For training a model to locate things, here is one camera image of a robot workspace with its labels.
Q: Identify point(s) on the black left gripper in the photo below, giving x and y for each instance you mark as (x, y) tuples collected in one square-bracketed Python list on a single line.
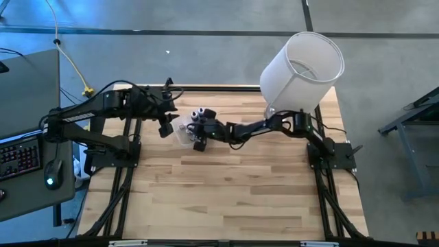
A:
[(161, 109)]

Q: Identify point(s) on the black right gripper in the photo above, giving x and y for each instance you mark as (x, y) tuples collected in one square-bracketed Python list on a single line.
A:
[(211, 130)]

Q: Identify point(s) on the large black food coloring bottle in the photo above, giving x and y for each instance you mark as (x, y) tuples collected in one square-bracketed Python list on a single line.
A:
[(195, 115)]

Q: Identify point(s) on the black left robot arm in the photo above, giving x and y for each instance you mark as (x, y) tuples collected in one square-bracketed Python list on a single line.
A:
[(85, 109)]

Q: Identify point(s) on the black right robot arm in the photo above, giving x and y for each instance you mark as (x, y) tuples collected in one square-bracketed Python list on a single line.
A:
[(260, 127)]

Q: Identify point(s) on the large blue food coloring bottle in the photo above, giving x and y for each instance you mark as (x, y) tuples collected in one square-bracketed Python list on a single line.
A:
[(201, 111)]

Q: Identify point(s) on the clear plastic bin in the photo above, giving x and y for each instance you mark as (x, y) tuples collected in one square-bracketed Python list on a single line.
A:
[(180, 137)]

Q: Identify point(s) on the black computer mouse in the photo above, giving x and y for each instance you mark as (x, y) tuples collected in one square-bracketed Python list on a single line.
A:
[(53, 171)]

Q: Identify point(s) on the grey desk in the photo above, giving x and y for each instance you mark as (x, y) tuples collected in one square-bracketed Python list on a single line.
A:
[(31, 89)]

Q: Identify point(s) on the black backlit keyboard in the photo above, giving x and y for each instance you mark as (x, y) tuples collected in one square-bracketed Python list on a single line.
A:
[(20, 158)]

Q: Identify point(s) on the blue-grey metal side table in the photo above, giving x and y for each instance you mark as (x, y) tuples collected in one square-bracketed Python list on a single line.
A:
[(411, 158)]

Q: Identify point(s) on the striped wooden block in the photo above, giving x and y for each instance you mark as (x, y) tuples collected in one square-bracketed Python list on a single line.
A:
[(427, 237)]

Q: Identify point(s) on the black table frame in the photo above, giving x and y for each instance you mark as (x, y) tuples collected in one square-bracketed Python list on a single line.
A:
[(219, 89)]

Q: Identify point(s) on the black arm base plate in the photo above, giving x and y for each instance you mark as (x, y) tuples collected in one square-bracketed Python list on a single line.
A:
[(103, 162), (343, 158)]

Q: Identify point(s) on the white frame bracket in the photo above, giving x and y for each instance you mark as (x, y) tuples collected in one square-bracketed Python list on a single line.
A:
[(127, 243), (319, 244)]

